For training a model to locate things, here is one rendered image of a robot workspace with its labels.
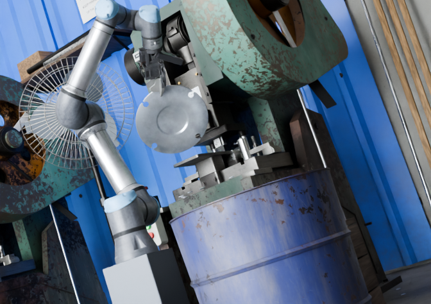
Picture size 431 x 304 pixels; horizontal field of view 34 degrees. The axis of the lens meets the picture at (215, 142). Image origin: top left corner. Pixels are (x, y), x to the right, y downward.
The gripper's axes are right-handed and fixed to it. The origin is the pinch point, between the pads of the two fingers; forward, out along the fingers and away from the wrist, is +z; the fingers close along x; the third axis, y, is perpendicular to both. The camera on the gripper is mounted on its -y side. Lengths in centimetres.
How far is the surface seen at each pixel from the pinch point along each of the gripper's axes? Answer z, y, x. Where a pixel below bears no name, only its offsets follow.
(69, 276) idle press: 156, 37, -87
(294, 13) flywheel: -6, -76, -30
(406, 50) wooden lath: 27, -142, -30
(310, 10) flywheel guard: -7, -83, -28
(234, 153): 35.5, -29.0, 3.3
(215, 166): 34.2, -17.0, 10.1
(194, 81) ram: 11.7, -22.7, -22.6
